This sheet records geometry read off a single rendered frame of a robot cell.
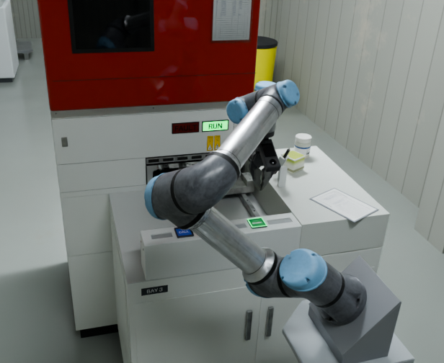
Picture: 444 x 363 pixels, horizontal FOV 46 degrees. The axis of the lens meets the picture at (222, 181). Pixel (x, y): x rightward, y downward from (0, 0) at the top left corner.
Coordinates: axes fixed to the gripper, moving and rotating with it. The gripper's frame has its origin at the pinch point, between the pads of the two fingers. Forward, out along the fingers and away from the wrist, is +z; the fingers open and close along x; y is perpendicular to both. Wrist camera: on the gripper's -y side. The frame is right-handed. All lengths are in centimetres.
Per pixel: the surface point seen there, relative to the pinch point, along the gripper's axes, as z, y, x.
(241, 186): 22.5, 42.1, -8.1
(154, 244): 14.7, -3.7, 36.7
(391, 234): 110, 111, -144
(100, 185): 24, 59, 49
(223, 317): 50, -4, 12
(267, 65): 60, 354, -140
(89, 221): 41, 59, 55
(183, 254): 20.0, -3.9, 27.2
